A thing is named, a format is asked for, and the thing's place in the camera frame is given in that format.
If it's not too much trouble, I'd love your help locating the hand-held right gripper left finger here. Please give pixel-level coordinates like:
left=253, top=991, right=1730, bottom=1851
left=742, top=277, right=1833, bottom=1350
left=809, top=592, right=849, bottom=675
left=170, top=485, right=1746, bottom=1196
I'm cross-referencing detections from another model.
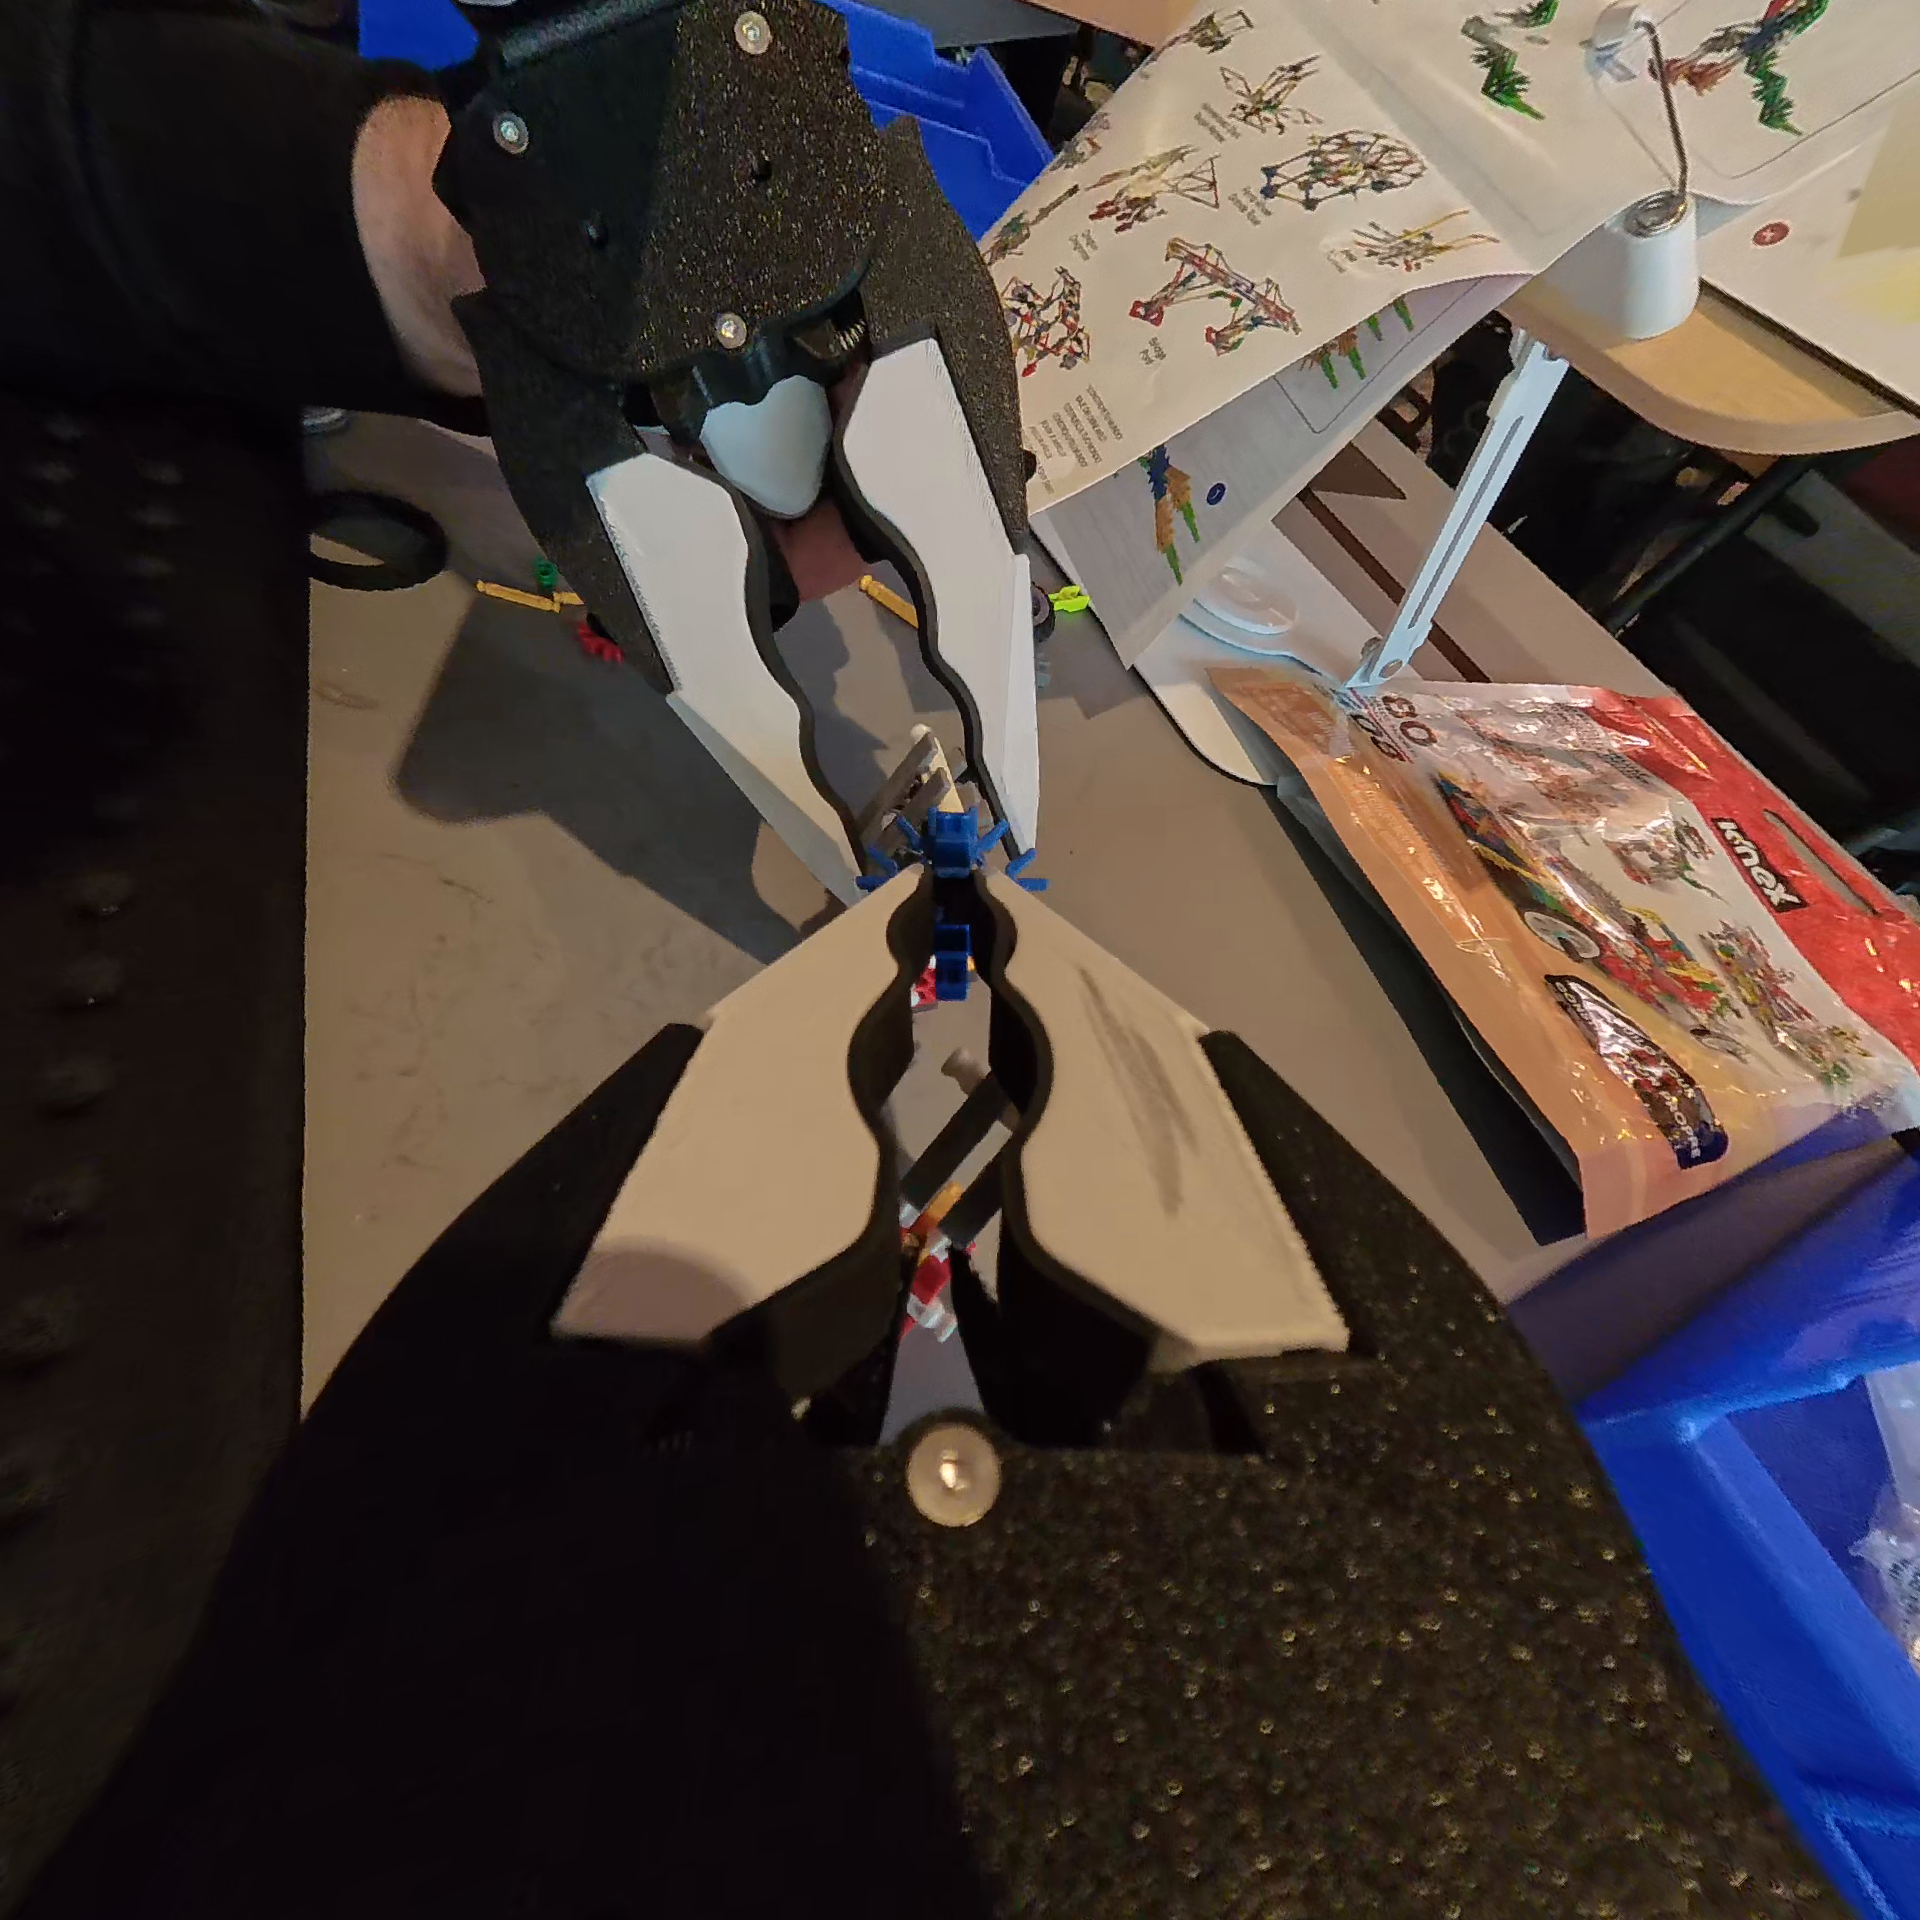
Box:
left=551, top=865, right=933, bottom=1419

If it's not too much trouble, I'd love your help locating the blue plastic bin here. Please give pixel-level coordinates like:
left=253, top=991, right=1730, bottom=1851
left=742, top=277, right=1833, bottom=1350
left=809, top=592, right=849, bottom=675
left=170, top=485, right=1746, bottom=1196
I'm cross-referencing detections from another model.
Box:
left=1517, top=1111, right=1920, bottom=1920
left=358, top=0, right=1056, bottom=165

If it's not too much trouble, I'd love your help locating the white book stand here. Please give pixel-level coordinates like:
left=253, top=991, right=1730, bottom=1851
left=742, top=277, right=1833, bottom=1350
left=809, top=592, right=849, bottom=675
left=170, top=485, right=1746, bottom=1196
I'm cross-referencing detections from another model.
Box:
left=1133, top=0, right=1920, bottom=781

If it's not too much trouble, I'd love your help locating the black toy tire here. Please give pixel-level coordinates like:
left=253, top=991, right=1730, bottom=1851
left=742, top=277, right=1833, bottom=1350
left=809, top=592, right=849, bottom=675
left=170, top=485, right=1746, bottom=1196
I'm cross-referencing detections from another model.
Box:
left=307, top=486, right=448, bottom=595

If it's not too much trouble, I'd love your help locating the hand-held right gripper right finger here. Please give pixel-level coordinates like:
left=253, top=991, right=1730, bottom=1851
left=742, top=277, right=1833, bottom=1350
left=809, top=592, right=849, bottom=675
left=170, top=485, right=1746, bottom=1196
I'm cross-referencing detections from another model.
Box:
left=977, top=871, right=1353, bottom=1448

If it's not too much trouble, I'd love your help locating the person's left hand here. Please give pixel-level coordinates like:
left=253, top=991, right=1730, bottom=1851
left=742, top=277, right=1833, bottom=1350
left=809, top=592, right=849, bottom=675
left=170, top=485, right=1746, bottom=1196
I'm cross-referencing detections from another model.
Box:
left=351, top=94, right=859, bottom=606

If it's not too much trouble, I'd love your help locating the toy instruction booklet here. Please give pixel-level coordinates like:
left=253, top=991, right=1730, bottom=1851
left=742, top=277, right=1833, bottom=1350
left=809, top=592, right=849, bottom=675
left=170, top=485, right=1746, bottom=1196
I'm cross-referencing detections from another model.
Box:
left=983, top=0, right=1920, bottom=669

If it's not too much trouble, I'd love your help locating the printed toy set bag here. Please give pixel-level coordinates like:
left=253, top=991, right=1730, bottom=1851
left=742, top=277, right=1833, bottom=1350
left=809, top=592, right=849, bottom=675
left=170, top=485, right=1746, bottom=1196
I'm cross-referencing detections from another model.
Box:
left=1208, top=668, right=1920, bottom=1239

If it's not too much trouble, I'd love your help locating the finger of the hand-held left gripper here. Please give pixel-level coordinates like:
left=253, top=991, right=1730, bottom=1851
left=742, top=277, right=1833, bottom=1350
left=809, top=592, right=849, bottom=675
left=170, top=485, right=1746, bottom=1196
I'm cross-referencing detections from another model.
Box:
left=833, top=339, right=1046, bottom=860
left=587, top=448, right=874, bottom=904

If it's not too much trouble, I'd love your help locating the black perforated board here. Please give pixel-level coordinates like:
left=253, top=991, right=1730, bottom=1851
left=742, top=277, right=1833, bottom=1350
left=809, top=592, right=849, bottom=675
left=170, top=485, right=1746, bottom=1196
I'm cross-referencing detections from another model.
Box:
left=0, top=397, right=314, bottom=1876

